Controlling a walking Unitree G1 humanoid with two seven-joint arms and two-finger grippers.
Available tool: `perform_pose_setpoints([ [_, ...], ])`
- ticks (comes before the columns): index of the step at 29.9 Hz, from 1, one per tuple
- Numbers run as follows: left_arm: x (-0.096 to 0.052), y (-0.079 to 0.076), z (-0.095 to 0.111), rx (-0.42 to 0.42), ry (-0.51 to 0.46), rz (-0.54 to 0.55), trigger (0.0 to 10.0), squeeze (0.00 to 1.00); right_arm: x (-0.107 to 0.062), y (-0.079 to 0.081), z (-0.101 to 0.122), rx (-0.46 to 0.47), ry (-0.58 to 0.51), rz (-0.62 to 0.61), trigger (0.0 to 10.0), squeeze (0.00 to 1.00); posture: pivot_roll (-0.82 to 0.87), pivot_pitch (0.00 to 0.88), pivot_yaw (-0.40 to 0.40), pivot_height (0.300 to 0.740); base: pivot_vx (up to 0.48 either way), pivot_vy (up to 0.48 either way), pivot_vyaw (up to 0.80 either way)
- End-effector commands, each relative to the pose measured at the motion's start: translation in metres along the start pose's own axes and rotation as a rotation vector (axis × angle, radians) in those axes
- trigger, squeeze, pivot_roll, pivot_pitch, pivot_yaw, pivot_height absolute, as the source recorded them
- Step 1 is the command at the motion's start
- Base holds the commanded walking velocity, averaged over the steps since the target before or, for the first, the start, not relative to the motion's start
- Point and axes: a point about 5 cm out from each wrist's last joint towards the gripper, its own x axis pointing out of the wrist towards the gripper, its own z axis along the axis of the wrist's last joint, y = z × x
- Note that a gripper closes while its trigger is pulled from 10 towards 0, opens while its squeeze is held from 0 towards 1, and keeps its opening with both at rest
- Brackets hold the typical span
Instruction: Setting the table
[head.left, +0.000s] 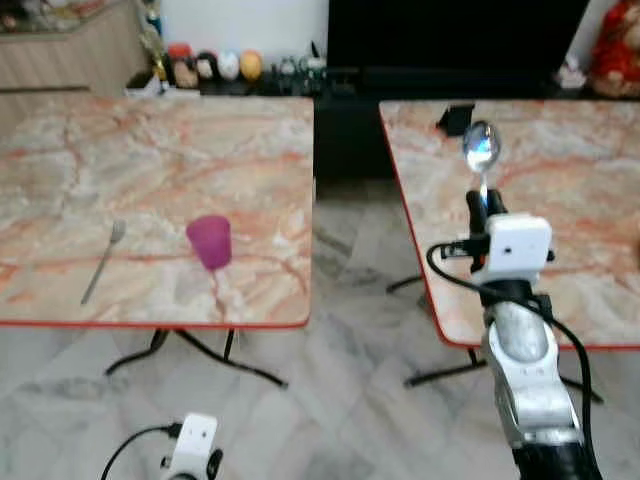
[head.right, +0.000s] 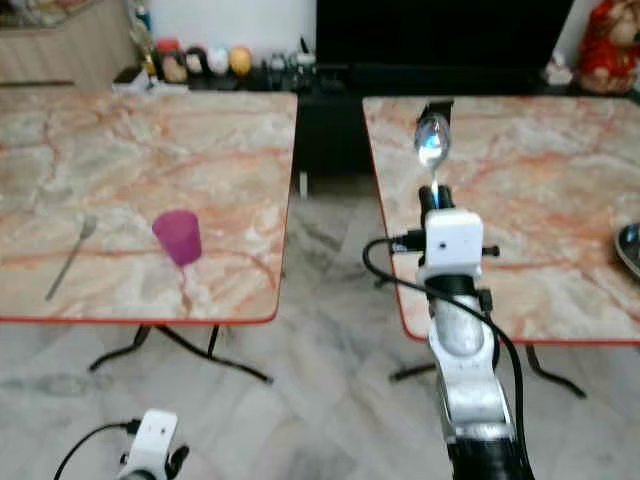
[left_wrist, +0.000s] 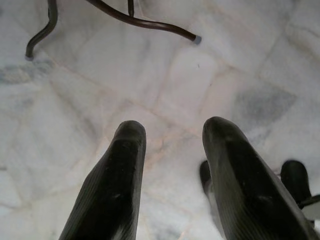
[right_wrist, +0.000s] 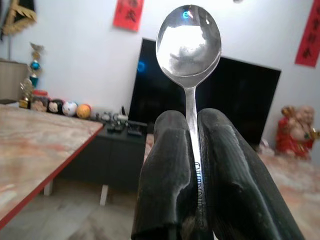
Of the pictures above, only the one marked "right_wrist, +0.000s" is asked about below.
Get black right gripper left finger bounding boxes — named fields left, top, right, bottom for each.
left=130, top=110, right=201, bottom=240

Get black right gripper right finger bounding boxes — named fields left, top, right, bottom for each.
left=196, top=107, right=306, bottom=240

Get silver metal spoon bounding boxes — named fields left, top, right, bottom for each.
left=155, top=4, right=223, bottom=231

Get black set-top box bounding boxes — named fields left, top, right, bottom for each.
left=126, top=120, right=149, bottom=136

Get black television console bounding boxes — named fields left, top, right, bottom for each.
left=44, top=119, right=156, bottom=206

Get marble folding table red edge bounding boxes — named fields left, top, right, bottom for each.
left=144, top=133, right=320, bottom=240
left=0, top=104, right=105, bottom=230

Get red gold laughing Buddha statue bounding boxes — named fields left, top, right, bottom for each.
left=275, top=105, right=320, bottom=160

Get black flat screen television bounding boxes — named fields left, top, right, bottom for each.
left=128, top=37, right=282, bottom=146

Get orange round ball figure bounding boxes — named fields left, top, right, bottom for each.
left=76, top=103, right=92, bottom=119

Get white round ball figure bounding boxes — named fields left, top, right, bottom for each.
left=62, top=100, right=79, bottom=117

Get red lid snack jar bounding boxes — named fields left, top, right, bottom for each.
left=30, top=90, right=50, bottom=113

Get red square calligraphy banner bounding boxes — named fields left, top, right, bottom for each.
left=112, top=0, right=145, bottom=32

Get small gold trophy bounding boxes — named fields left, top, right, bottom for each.
left=18, top=78, right=35, bottom=109

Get long red couplet banner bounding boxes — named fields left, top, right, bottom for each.
left=294, top=0, right=320, bottom=68

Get tall trophy with blue ball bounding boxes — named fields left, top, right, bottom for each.
left=27, top=42, right=46, bottom=89

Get black gold fringed hanging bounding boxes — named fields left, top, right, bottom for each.
left=0, top=0, right=38, bottom=36

